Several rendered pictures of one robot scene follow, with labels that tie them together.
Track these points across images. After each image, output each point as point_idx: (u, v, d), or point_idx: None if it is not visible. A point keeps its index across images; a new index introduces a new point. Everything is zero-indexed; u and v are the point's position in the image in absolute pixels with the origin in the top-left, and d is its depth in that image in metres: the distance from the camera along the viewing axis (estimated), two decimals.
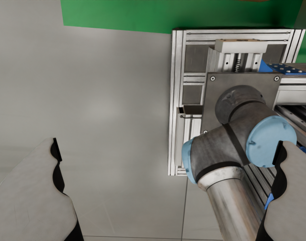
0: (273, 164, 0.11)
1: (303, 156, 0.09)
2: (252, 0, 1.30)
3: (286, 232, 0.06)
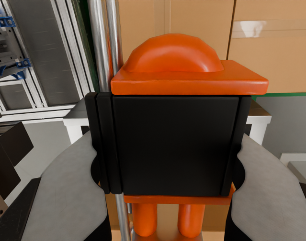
0: None
1: (254, 144, 0.10)
2: None
3: (250, 219, 0.06)
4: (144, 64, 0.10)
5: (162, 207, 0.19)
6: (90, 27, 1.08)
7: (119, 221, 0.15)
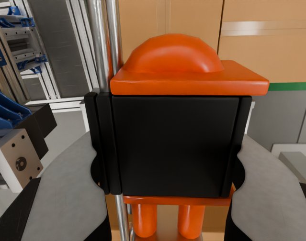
0: None
1: (254, 144, 0.10)
2: None
3: (250, 219, 0.06)
4: (144, 64, 0.10)
5: (162, 208, 0.19)
6: None
7: (119, 222, 0.15)
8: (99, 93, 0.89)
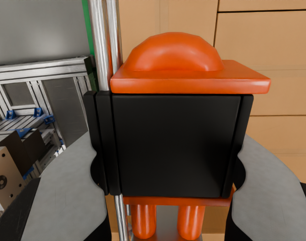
0: None
1: (255, 144, 0.10)
2: None
3: (251, 219, 0.06)
4: (145, 62, 0.10)
5: (161, 209, 0.19)
6: None
7: (118, 224, 0.15)
8: None
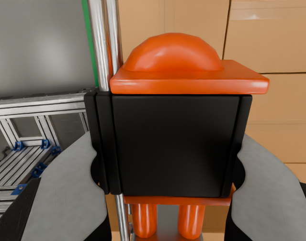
0: None
1: (255, 144, 0.10)
2: None
3: (251, 219, 0.06)
4: (144, 63, 0.10)
5: (161, 208, 0.19)
6: None
7: (119, 223, 0.15)
8: None
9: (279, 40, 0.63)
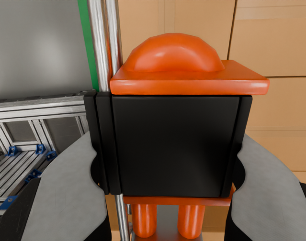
0: None
1: (255, 144, 0.10)
2: None
3: (251, 219, 0.06)
4: (144, 63, 0.10)
5: (161, 208, 0.19)
6: None
7: (118, 223, 0.15)
8: None
9: (289, 41, 0.58)
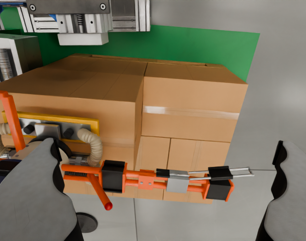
0: (273, 164, 0.11)
1: (303, 156, 0.09)
2: (82, 55, 1.51)
3: (286, 232, 0.06)
4: None
5: None
6: None
7: (198, 178, 0.62)
8: (31, 47, 1.10)
9: (183, 159, 1.36)
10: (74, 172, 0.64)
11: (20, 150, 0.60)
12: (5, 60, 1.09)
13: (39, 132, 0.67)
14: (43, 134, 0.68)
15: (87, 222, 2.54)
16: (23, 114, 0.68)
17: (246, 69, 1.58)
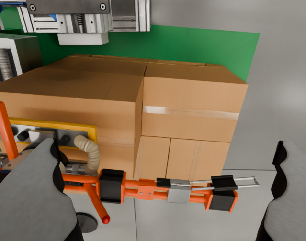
0: (273, 164, 0.11)
1: (303, 156, 0.09)
2: (82, 55, 1.51)
3: (286, 232, 0.06)
4: None
5: None
6: None
7: (201, 188, 0.59)
8: (31, 47, 1.10)
9: (183, 159, 1.36)
10: (70, 181, 0.61)
11: (13, 159, 0.57)
12: (5, 60, 1.09)
13: (34, 139, 0.64)
14: (38, 141, 0.65)
15: (87, 222, 2.54)
16: (17, 120, 0.65)
17: (246, 69, 1.58)
